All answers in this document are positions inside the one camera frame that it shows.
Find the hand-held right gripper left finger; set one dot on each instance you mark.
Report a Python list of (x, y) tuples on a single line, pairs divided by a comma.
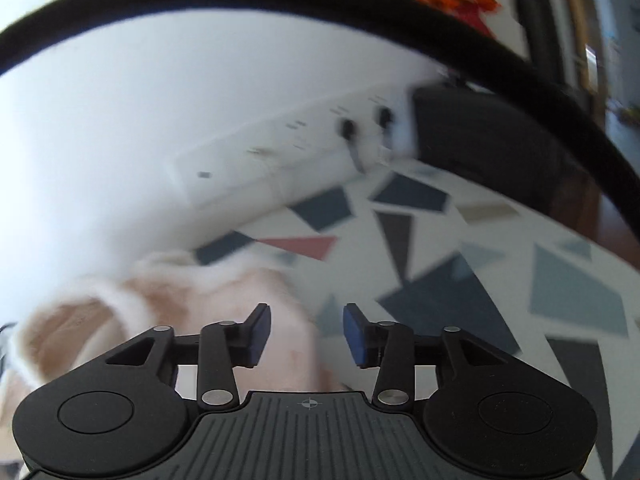
[(260, 334)]

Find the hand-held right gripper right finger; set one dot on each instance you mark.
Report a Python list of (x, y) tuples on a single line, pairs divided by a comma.
[(354, 336)]

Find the pink garment with white fur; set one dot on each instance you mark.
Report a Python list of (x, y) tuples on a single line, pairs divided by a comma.
[(150, 300)]

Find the black plug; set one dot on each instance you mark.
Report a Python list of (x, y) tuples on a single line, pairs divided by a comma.
[(350, 135)]

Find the black nightstand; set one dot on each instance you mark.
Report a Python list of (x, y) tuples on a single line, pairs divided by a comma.
[(490, 145)]

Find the white wall socket panel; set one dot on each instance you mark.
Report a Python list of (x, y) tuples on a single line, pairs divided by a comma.
[(280, 155)]

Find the wooden door frame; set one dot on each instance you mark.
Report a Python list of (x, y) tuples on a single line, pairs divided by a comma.
[(580, 20)]

